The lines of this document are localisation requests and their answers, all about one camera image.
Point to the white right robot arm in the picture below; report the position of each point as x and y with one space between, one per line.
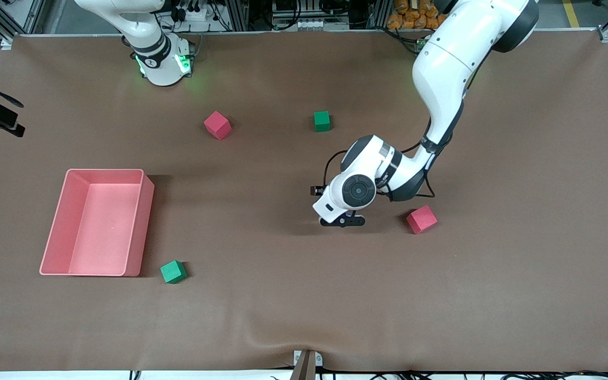
151 31

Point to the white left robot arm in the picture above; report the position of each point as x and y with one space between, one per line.
446 68

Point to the pink foam cube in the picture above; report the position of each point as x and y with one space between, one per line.
421 219
217 125

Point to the green foam cube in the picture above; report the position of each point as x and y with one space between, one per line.
321 121
173 272

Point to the brown table mat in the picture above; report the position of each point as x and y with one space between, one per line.
441 295

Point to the pink plastic tray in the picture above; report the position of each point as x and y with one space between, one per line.
98 227

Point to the white power strip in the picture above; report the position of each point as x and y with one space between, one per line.
312 24

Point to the orange toy pile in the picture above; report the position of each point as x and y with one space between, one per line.
409 18

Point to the white socket block black plugs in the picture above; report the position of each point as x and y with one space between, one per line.
193 13

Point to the black equipment box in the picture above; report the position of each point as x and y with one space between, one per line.
293 5

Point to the camera stand post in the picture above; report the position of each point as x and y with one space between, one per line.
305 369

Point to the aluminium frame post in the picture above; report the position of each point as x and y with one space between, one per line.
236 16
378 15

